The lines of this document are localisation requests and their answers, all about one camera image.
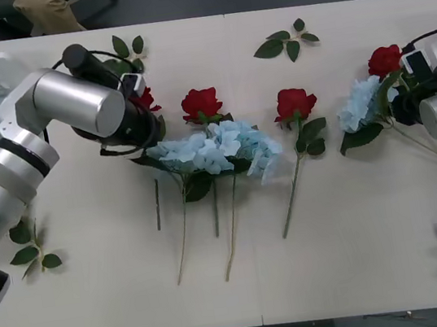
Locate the red rose with green stem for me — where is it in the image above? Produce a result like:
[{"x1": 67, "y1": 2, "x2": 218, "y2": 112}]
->
[
  {"x1": 260, "y1": 82, "x2": 343, "y2": 240},
  {"x1": 133, "y1": 84, "x2": 183, "y2": 232},
  {"x1": 364, "y1": 42, "x2": 408, "y2": 83},
  {"x1": 177, "y1": 83, "x2": 251, "y2": 241}
]

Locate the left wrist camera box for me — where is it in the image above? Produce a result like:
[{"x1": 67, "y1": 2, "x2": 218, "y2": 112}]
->
[{"x1": 120, "y1": 70, "x2": 149, "y2": 101}]

